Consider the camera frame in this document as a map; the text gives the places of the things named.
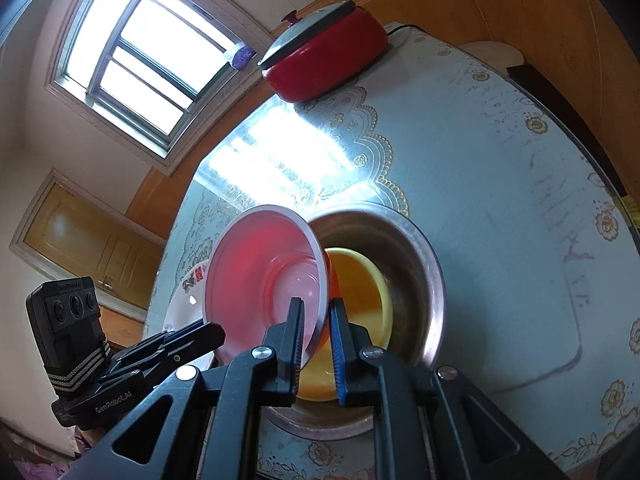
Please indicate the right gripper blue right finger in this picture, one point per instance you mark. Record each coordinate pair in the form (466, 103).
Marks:
(352, 376)

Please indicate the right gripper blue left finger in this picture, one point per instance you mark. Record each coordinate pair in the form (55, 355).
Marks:
(286, 341)

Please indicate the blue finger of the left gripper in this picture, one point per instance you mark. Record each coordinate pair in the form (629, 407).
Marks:
(164, 352)

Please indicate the small floral double-happiness plate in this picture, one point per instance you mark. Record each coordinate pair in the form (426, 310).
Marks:
(184, 325)

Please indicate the red plastic bowl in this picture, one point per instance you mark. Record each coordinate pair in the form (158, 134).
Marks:
(265, 257)

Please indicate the yellow plastic bowl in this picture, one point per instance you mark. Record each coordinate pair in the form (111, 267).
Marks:
(360, 315)

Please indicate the wooden door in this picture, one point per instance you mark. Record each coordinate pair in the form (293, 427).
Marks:
(66, 232)

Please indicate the purple tissue pack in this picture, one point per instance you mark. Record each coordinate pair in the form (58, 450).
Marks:
(241, 56)

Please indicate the red electric cooking pot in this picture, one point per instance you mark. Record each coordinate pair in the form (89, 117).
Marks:
(329, 59)

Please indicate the grey pot lid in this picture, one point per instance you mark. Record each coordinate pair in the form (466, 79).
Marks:
(304, 30)

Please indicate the black tracking camera box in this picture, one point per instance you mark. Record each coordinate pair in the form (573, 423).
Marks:
(65, 319)

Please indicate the window with frame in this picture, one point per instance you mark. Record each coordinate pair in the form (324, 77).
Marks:
(154, 75)

